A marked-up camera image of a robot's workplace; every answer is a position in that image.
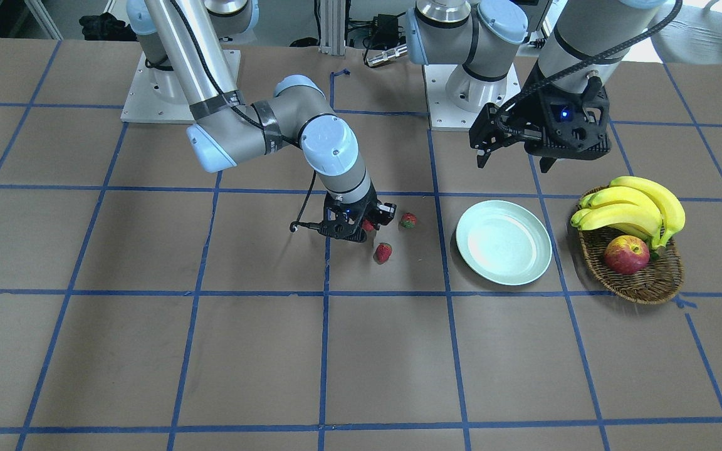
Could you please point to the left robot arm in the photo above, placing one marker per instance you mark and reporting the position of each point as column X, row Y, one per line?
column 588, row 41

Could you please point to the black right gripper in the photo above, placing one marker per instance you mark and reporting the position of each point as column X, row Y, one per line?
column 371, row 209

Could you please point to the woven wicker basket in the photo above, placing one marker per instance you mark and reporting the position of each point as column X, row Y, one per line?
column 625, row 234

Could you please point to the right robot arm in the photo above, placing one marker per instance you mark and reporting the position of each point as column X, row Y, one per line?
column 184, row 37

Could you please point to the yellow banana bunch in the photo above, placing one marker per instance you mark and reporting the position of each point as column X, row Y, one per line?
column 634, row 205

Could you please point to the grey office chair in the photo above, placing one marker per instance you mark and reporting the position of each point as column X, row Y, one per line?
column 694, row 36

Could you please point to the red apple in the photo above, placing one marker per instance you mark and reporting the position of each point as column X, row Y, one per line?
column 626, row 255

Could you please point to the light green plate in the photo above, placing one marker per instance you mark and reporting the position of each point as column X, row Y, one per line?
column 504, row 242

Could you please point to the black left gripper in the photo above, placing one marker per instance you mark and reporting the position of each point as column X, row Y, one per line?
column 536, row 108

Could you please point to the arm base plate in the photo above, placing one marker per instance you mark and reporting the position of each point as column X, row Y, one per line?
column 455, row 98
column 155, row 97

